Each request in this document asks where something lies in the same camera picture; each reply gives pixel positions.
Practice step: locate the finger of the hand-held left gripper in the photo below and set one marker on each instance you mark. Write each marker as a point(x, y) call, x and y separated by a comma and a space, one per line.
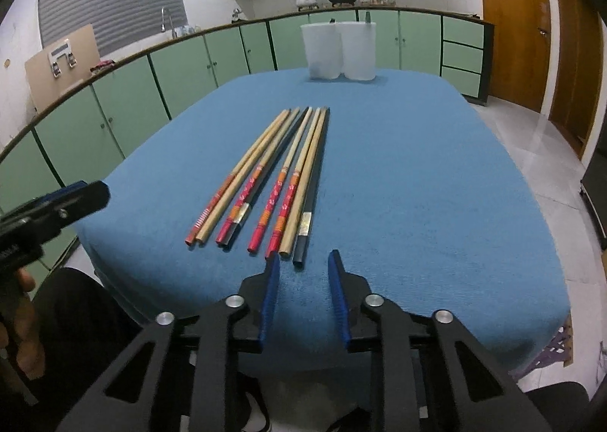
point(66, 190)

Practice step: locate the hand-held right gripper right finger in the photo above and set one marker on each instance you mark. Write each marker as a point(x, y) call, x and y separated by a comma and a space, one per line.
point(339, 304)

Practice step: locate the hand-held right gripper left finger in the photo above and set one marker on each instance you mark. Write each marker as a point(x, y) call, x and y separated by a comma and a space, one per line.
point(269, 304)

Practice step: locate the black chopstick with gold label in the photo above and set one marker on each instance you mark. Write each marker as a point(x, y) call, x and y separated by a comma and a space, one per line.
point(230, 240)
point(310, 204)

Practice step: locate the red floral bamboo chopstick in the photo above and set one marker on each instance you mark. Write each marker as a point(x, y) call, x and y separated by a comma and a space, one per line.
point(284, 213)
point(241, 203)
point(270, 209)

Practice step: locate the plain bamboo chopstick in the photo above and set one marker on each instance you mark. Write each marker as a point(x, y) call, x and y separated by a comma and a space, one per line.
point(227, 204)
point(298, 202)

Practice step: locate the white plastic cup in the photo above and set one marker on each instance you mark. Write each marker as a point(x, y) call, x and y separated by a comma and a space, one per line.
point(359, 52)
point(321, 52)

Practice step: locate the person's left hand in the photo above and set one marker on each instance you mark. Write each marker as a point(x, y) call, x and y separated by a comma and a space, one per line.
point(26, 342)

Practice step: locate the person's dark trousers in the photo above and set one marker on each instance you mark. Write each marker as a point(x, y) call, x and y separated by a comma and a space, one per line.
point(85, 318)

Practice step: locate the green kitchen counter cabinet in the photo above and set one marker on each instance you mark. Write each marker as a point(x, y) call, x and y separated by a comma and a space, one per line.
point(128, 95)

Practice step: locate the red cloth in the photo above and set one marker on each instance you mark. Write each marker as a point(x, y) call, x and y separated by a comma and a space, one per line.
point(102, 65)

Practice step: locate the blue tablecloth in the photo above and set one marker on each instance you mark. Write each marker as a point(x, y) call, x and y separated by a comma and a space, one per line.
point(403, 175)

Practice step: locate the metal sink faucet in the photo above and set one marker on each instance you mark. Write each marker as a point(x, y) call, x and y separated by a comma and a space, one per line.
point(163, 19)

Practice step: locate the cluster of small bottles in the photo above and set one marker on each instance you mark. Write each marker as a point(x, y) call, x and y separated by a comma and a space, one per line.
point(189, 29)

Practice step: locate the purple plastic stool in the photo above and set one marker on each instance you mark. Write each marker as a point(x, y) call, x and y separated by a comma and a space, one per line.
point(552, 351)

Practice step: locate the small metal kettle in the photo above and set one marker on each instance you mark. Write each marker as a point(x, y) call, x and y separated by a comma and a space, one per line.
point(235, 16)

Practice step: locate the black glass-door cabinet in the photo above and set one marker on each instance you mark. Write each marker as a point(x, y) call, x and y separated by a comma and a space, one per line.
point(595, 204)

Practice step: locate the white cooking pot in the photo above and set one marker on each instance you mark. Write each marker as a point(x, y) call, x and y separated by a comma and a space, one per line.
point(307, 0)

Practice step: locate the wooden door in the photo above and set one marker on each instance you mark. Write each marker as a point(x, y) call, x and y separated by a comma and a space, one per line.
point(512, 24)
point(576, 81)

